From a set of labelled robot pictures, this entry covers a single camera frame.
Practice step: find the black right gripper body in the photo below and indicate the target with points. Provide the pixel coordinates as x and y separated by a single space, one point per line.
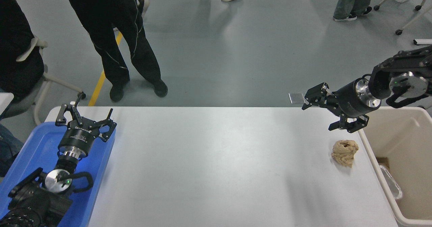
347 100

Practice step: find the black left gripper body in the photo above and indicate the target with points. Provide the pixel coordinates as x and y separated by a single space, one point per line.
78 135

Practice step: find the tan paper ball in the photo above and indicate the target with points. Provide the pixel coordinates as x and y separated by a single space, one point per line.
344 152

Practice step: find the metal floor plate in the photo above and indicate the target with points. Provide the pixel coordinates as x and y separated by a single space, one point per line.
296 98

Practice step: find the grey office chair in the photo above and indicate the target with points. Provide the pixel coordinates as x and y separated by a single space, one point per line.
50 81

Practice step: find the blue plastic tray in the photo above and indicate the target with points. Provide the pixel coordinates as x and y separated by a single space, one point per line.
37 146

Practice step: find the large pale plastic bin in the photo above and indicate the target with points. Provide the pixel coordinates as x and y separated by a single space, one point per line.
401 146

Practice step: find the white desk corner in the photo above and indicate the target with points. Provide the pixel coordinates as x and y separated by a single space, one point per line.
5 102

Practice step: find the crumpled foil tray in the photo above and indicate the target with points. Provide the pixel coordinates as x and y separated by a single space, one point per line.
391 184

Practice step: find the white table foot bar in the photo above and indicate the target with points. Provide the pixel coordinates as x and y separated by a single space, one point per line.
423 41

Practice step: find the wheeled chair with star base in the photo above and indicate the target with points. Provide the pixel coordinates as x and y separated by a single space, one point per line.
415 16

